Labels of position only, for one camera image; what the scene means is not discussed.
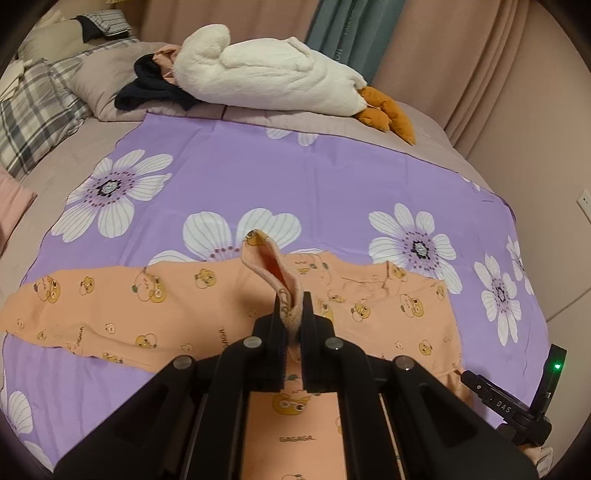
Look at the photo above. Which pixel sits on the white wall socket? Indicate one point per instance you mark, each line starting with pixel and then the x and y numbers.
pixel 585 199

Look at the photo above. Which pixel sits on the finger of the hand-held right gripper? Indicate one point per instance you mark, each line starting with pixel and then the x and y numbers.
pixel 494 392

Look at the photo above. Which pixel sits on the pink curtain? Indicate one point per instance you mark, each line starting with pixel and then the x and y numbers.
pixel 485 69

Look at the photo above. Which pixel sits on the pink pillow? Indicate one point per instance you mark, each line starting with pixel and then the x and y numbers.
pixel 14 203

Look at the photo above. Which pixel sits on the beige pillow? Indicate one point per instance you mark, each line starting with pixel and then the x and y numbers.
pixel 51 39

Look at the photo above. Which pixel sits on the pink garment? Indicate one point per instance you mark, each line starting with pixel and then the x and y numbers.
pixel 164 57

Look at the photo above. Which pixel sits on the small grey plaid pillow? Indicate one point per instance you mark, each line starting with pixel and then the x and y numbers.
pixel 108 23

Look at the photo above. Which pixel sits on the teal curtain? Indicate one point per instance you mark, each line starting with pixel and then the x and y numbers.
pixel 351 32

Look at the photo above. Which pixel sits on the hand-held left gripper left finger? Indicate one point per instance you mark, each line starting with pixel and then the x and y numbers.
pixel 279 318

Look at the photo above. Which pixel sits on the purple floral cloth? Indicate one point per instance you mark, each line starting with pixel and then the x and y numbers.
pixel 277 175

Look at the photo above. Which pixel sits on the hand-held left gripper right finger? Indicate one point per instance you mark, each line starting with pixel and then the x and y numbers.
pixel 306 323

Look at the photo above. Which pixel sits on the white goose plush toy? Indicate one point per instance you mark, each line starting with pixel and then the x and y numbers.
pixel 277 74

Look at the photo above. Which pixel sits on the orange duck print baby garment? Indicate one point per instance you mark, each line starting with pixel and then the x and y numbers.
pixel 184 314

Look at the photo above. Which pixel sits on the dark navy garment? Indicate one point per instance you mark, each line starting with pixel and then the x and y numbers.
pixel 138 94

